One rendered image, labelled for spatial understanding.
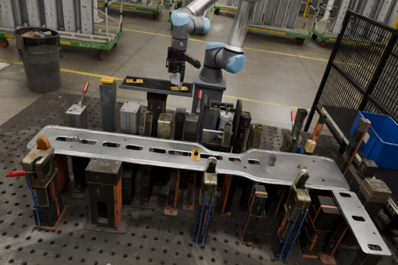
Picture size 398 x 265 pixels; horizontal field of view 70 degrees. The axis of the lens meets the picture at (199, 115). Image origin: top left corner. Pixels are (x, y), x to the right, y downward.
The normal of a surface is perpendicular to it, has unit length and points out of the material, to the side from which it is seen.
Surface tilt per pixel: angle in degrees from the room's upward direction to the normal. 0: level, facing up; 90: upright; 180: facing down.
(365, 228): 0
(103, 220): 0
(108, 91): 90
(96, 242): 0
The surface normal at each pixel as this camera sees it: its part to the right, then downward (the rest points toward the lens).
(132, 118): -0.04, 0.49
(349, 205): 0.12, -0.86
